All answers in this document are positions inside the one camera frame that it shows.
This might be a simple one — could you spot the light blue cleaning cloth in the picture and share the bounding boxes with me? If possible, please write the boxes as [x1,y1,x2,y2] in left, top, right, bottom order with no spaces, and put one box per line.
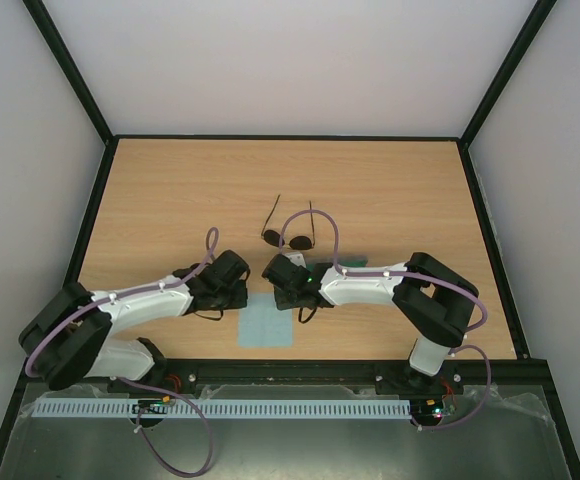
[237,293,293,348]

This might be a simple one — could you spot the grey glasses case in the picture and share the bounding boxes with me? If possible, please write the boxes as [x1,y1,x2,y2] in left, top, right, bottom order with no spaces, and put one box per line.
[305,254,368,271]

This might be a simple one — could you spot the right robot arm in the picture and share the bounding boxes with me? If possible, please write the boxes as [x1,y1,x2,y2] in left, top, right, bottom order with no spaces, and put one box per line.
[262,252,487,392]

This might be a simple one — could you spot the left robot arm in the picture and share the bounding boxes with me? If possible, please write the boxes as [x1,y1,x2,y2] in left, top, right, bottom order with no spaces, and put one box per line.
[19,250,250,391]

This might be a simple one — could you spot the dark round sunglasses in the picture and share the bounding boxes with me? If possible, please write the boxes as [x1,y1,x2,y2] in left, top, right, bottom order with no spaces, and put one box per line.
[261,194,317,251]

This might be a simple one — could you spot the black aluminium frame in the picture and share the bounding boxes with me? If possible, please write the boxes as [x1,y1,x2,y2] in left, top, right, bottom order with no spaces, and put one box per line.
[0,1,580,459]

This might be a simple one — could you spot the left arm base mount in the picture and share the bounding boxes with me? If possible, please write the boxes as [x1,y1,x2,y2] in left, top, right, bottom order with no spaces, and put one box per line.
[107,360,198,397]

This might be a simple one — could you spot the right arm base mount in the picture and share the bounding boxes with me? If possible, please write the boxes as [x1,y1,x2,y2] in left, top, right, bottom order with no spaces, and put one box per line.
[374,361,464,399]

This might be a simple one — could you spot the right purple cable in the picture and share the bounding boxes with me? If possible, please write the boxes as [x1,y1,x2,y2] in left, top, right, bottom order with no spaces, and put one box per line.
[279,209,492,432]

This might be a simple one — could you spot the light blue slotted cable duct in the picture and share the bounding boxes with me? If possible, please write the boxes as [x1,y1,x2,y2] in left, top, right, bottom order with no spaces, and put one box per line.
[31,398,411,420]

